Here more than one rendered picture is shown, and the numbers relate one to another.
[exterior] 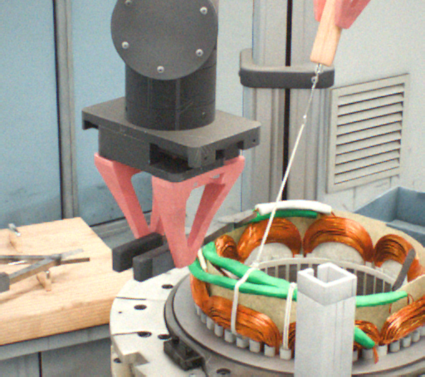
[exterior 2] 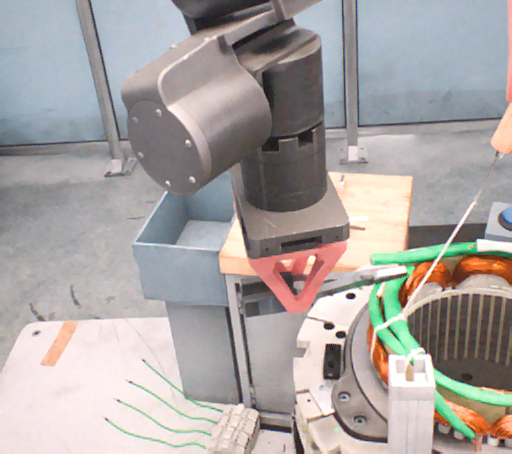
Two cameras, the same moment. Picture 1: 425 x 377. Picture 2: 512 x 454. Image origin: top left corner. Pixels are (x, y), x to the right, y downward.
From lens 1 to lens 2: 43 cm
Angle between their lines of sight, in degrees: 40
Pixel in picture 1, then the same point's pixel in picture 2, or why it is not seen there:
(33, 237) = (362, 187)
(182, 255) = (289, 305)
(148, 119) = (246, 193)
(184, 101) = (269, 188)
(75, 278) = (357, 238)
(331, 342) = (403, 429)
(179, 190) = (255, 265)
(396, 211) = not seen: outside the picture
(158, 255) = (265, 300)
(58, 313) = not seen: hidden behind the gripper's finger
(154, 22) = (156, 142)
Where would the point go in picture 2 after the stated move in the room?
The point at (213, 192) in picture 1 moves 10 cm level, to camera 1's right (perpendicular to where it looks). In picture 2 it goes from (319, 262) to (454, 317)
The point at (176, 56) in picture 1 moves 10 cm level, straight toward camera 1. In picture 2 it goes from (176, 177) to (27, 279)
